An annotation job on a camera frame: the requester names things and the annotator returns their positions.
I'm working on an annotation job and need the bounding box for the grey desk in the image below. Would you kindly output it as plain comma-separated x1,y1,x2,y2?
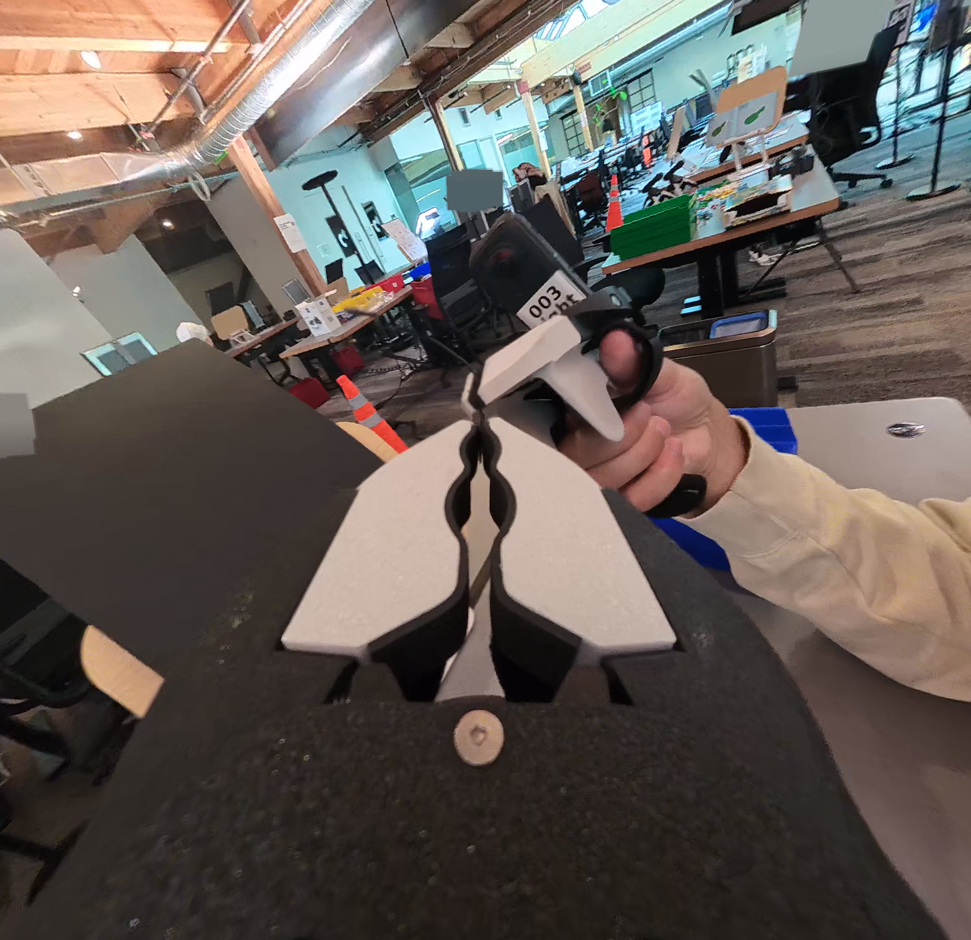
652,396,971,940

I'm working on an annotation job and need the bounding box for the person's right hand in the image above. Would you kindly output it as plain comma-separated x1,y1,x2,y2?
560,329,751,515

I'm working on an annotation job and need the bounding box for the cardboard sign with green leaves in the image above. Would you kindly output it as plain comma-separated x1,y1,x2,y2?
704,65,790,150

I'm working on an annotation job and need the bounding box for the blue plastic bin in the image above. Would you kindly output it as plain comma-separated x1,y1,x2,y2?
651,407,799,574

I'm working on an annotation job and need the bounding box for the black office chair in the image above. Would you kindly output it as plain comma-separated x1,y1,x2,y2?
803,22,905,192

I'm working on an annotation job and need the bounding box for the steel trash can blue lid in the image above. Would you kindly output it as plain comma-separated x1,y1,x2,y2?
658,310,780,410

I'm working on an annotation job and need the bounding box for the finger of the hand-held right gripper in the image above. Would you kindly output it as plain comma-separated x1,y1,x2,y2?
460,315,590,421

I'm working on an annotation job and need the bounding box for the open cardboard box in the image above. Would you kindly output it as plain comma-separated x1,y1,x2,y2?
694,174,796,230

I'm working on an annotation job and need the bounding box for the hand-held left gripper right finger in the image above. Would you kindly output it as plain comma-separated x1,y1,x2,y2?
482,415,678,664

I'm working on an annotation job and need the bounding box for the wooden table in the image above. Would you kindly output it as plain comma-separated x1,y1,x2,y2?
601,159,863,321

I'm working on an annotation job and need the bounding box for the person's right forearm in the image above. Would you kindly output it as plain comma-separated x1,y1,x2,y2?
683,415,971,704

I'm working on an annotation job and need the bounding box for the silver ventilation duct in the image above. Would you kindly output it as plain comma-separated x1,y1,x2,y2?
0,0,414,224

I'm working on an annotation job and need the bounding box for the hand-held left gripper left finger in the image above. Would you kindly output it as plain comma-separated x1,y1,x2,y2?
281,418,477,664

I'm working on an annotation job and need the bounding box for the stack of green bins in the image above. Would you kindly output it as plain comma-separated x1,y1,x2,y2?
609,193,699,260

